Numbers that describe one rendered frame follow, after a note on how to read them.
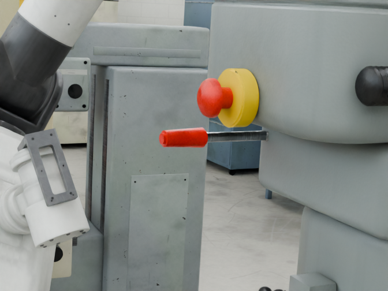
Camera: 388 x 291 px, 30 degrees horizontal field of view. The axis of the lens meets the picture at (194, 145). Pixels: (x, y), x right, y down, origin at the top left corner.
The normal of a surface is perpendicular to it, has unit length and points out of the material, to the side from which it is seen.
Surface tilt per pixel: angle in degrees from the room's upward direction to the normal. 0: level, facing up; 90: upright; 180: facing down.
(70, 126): 90
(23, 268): 58
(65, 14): 103
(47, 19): 91
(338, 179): 90
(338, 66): 90
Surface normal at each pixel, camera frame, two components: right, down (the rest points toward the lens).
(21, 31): -0.33, -0.05
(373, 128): 0.35, 0.34
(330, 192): -0.89, 0.04
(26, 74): 0.38, 0.53
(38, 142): 0.41, -0.33
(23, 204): -0.66, 0.10
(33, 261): 0.67, -0.38
